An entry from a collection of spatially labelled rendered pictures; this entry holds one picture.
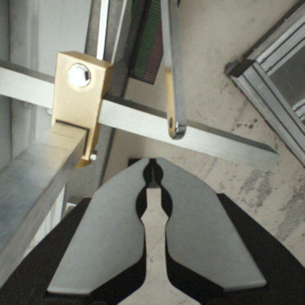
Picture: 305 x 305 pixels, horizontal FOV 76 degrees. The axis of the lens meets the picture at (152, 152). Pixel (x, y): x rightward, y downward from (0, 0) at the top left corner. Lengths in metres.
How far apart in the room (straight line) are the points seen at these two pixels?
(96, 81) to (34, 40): 0.28
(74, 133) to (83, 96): 0.04
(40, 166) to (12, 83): 0.12
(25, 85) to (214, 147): 0.24
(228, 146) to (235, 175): 1.16
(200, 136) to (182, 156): 0.99
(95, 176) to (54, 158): 0.28
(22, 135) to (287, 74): 0.98
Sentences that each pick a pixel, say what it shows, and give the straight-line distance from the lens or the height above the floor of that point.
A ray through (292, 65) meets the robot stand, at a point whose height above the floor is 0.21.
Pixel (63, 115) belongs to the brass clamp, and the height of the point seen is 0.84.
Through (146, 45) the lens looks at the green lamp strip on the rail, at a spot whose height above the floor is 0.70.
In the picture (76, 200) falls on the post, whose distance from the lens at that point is 0.51.
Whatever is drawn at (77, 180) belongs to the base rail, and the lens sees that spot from 0.48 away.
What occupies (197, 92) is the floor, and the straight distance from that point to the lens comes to 1.11.
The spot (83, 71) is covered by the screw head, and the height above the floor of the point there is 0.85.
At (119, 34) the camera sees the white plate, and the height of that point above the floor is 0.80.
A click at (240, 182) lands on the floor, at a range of 1.49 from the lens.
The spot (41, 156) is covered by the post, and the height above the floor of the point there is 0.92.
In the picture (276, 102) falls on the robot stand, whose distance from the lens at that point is 1.02.
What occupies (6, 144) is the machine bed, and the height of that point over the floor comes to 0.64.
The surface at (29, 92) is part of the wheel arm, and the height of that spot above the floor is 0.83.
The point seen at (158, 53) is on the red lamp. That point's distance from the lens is 0.36.
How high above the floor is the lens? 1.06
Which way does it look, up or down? 61 degrees down
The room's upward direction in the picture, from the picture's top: 178 degrees clockwise
